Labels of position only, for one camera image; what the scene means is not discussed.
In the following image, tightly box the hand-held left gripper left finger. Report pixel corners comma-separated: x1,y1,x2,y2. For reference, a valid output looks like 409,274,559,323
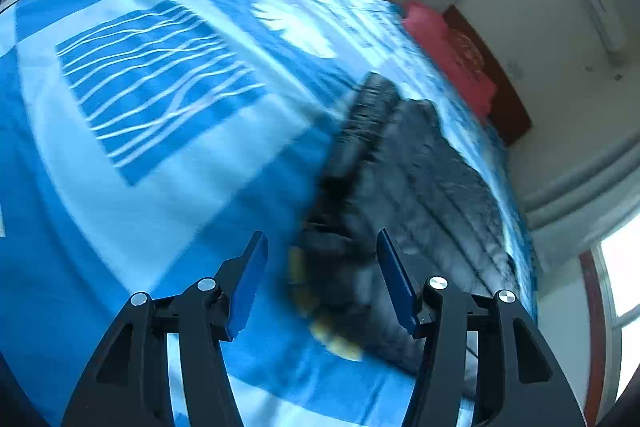
61,231,269,427

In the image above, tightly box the window with wooden sill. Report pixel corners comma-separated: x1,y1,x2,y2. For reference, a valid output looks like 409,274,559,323
579,227,640,413

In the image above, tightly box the grey curtain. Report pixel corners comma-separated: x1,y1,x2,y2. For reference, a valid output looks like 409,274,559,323
520,142,640,270

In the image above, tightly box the black puffer jacket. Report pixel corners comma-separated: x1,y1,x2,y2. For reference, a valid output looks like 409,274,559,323
285,72,521,375

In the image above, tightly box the red pillow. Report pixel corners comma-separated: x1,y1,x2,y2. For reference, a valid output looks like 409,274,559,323
402,1,496,120

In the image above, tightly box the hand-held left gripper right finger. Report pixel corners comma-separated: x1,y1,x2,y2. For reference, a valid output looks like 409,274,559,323
375,228,588,427

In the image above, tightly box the wooden headboard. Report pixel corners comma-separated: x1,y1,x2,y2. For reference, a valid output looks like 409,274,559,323
442,4,533,148

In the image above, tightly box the small brown printed cushion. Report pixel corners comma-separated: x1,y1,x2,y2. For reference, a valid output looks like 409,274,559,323
450,32,488,78

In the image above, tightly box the blue patterned bed sheet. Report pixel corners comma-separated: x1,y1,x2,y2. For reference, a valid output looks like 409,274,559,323
0,0,538,427

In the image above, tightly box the white air conditioner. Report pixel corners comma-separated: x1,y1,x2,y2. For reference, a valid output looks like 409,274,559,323
557,0,628,55

